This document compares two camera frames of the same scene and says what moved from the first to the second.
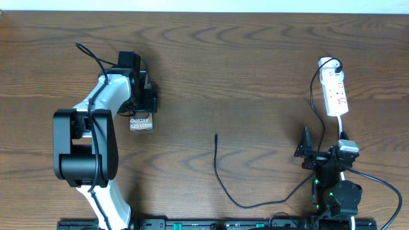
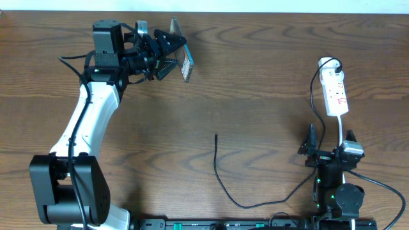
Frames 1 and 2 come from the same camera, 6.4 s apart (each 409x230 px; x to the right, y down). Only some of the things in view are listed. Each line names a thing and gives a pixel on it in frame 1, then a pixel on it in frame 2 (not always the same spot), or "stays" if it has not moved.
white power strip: (333, 87) stays
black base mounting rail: (222, 225) stays
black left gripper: (150, 104) to (154, 53)
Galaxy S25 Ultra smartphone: (141, 121) to (184, 61)
